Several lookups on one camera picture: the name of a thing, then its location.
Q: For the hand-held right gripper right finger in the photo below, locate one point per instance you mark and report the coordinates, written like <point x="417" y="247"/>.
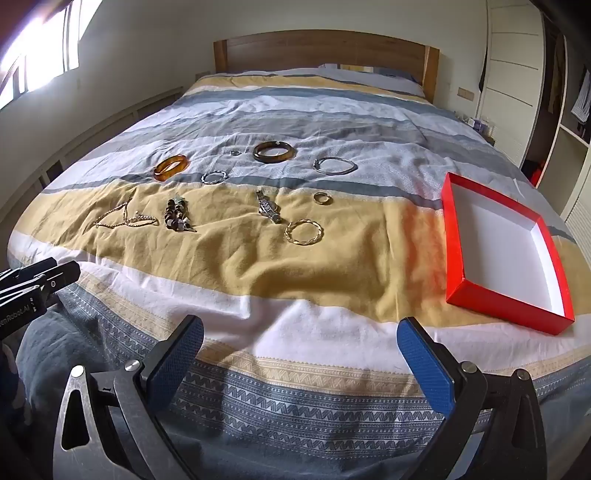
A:
<point x="422" y="364"/>

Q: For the twisted gold bangle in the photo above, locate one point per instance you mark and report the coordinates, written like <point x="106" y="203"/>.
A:
<point x="287" y="233"/>

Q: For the brown hanging garment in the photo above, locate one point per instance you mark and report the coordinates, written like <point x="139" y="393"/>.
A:
<point x="557" y="69"/>

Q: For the dark blue cloth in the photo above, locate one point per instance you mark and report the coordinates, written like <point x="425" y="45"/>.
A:
<point x="41" y="350"/>

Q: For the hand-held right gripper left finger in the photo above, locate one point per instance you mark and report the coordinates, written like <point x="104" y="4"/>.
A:
<point x="178" y="357"/>

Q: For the red cardboard box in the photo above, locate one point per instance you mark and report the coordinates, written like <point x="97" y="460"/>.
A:
<point x="503" y="314"/>

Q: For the thin silver bangle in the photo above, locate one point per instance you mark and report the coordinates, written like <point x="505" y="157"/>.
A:
<point x="334" y="173"/>

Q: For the window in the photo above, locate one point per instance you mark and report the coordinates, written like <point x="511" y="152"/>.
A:
<point x="46" y="46"/>

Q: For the red item in wardrobe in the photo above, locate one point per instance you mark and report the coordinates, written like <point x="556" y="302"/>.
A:
<point x="539" y="174"/>

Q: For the wall switch plate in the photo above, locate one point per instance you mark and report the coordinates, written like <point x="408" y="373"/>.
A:
<point x="465" y="93"/>

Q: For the wooden bed headboard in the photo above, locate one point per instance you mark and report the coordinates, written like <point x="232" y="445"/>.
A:
<point x="323" y="50"/>

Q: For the dark brown bangle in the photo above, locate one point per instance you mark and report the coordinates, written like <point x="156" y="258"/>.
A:
<point x="274" y="160"/>

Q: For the silver wristwatch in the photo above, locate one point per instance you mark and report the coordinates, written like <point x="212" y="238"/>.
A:
<point x="268" y="207"/>

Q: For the grey pillow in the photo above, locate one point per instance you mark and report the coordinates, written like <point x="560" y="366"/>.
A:
<point x="397" y="74"/>

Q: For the amber bangle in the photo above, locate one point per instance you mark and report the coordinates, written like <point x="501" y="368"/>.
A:
<point x="158" y="173"/>

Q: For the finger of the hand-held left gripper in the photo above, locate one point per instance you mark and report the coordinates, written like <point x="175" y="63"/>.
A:
<point x="32" y="269"/>
<point x="57" y="277"/>

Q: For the striped hanging shirt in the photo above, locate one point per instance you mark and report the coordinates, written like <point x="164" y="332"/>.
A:
<point x="582" y="99"/>

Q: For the white wardrobe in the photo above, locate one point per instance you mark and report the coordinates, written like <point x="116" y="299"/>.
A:
<point x="512" y="69"/>

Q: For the striped duvet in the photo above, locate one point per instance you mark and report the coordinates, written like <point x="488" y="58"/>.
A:
<point x="300" y="286"/>

